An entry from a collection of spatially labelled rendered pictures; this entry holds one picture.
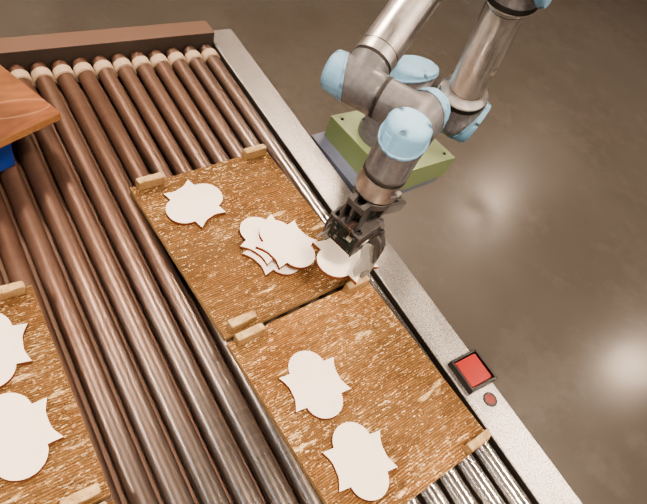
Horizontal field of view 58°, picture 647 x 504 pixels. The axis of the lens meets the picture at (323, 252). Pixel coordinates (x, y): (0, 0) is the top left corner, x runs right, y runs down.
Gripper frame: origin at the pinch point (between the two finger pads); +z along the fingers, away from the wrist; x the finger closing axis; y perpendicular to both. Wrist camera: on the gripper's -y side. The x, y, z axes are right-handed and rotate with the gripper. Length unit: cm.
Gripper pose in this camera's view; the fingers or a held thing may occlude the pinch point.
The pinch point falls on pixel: (346, 254)
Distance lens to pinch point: 114.3
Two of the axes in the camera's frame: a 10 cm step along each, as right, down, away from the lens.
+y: -6.7, 4.4, -6.0
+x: 6.9, 6.7, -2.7
